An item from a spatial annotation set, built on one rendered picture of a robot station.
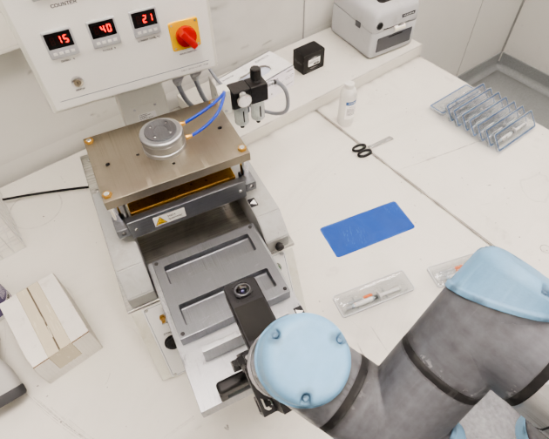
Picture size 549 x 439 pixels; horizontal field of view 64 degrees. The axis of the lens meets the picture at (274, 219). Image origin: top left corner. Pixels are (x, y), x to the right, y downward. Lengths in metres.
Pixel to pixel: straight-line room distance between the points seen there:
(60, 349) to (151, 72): 0.57
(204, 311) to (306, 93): 0.90
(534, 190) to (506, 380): 1.07
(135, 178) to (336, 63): 0.99
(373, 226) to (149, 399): 0.67
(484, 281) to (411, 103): 1.24
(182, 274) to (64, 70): 0.41
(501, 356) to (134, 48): 0.76
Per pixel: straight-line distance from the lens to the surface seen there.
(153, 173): 0.81
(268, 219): 0.86
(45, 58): 0.88
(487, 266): 0.37
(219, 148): 0.83
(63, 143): 1.48
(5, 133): 1.42
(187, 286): 0.80
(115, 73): 0.91
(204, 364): 0.76
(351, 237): 1.15
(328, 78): 1.55
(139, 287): 0.84
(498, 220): 1.29
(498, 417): 1.04
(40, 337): 1.03
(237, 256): 0.83
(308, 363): 0.37
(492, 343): 0.37
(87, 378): 1.05
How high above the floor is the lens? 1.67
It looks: 52 degrees down
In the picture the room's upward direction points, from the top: 2 degrees counter-clockwise
